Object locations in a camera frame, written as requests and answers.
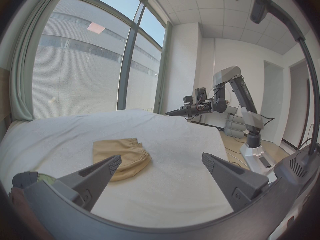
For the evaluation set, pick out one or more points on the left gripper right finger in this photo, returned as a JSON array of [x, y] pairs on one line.
[[235, 187]]

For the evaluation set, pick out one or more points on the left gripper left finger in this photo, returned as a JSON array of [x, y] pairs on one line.
[[92, 187]]

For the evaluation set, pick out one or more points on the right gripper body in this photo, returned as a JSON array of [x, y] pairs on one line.
[[200, 109]]

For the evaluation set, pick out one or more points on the tan shorts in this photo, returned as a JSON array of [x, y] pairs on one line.
[[125, 154]]

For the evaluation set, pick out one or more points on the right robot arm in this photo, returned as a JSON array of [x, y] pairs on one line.
[[227, 74]]

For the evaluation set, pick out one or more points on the bed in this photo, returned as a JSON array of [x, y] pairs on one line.
[[162, 146]]

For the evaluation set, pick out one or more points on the grey floor appliance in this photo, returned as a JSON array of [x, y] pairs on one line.
[[233, 127]]

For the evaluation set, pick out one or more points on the green garment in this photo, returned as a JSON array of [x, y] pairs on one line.
[[46, 178]]

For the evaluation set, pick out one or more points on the dark blue garment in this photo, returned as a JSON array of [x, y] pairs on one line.
[[22, 179]]

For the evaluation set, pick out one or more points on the brown garment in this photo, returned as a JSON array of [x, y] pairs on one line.
[[17, 199]]

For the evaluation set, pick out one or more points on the window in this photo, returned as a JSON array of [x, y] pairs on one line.
[[87, 84]]

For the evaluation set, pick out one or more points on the grey-green curtain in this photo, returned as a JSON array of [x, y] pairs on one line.
[[22, 84]]

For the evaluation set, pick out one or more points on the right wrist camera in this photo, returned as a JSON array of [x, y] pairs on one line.
[[187, 99]]

